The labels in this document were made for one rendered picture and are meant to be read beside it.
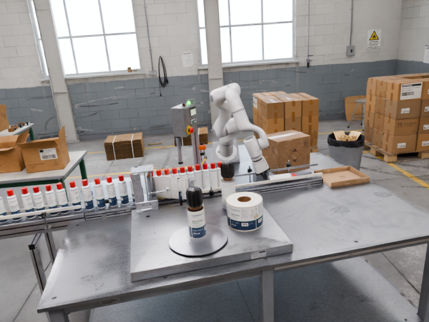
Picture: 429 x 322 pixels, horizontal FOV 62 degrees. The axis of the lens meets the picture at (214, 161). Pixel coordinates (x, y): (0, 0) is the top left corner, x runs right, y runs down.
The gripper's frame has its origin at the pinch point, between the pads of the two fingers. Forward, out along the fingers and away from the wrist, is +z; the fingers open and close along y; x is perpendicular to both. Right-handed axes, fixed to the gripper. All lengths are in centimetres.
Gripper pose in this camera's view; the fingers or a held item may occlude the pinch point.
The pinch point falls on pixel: (265, 176)
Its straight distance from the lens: 254.8
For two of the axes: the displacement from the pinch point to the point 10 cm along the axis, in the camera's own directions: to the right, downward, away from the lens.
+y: -8.9, 4.4, -0.5
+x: 2.1, 3.0, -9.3
